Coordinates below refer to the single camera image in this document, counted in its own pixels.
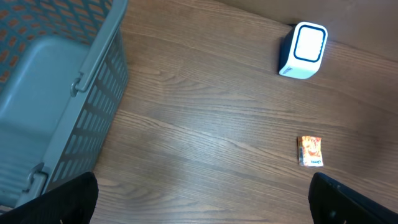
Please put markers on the grey plastic mesh basket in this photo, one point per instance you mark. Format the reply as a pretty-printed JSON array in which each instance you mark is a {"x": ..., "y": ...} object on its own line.
[{"x": 63, "y": 74}]

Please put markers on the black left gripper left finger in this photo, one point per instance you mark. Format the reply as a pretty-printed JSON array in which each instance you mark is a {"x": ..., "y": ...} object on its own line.
[{"x": 71, "y": 203}]

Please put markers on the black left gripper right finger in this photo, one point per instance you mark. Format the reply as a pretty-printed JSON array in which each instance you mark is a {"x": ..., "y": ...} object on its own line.
[{"x": 332, "y": 202}]

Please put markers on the white barcode scanner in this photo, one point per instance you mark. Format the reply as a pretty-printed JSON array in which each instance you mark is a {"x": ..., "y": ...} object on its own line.
[{"x": 302, "y": 50}]

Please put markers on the small orange snack packet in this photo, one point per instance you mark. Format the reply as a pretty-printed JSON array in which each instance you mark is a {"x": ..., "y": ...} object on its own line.
[{"x": 309, "y": 151}]

